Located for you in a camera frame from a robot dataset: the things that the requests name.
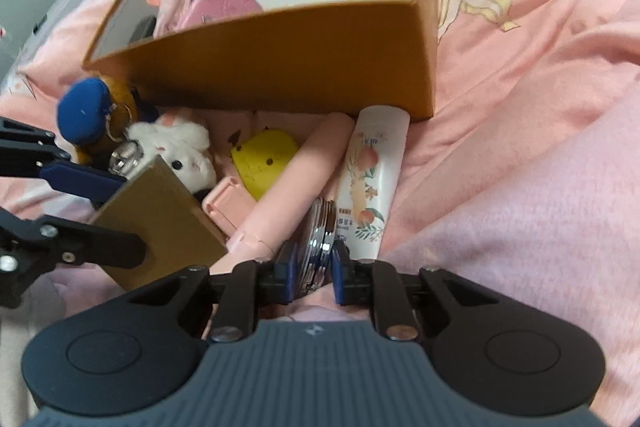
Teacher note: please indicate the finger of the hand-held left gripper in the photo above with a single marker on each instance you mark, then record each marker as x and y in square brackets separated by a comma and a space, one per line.
[100, 247]
[75, 177]

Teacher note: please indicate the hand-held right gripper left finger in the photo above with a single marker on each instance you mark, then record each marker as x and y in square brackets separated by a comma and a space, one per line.
[289, 272]

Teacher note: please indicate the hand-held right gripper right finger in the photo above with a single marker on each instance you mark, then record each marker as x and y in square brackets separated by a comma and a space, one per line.
[340, 272]

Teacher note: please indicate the round silver tin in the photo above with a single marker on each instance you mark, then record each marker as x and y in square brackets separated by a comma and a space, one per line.
[317, 242]

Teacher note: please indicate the brown board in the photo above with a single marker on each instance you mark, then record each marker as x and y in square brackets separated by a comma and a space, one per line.
[155, 217]

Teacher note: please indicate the pink cylinder tube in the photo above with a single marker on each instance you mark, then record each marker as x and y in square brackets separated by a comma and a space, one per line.
[300, 172]

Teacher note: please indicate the white hand cream tube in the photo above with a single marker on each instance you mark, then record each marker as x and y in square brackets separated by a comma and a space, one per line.
[370, 157]

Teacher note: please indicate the orange cardboard box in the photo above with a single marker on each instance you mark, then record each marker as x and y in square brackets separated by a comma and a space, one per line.
[300, 57]

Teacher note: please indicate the silver metal clasp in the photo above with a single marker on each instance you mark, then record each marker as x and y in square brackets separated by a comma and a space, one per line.
[125, 156]

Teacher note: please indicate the white plush bunny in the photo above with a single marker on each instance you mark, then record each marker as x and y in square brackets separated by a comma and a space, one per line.
[180, 142]

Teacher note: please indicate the yellow duck toy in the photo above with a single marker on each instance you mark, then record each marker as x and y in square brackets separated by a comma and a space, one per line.
[262, 159]

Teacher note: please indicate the pink printed blanket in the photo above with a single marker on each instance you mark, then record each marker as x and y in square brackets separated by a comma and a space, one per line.
[500, 57]

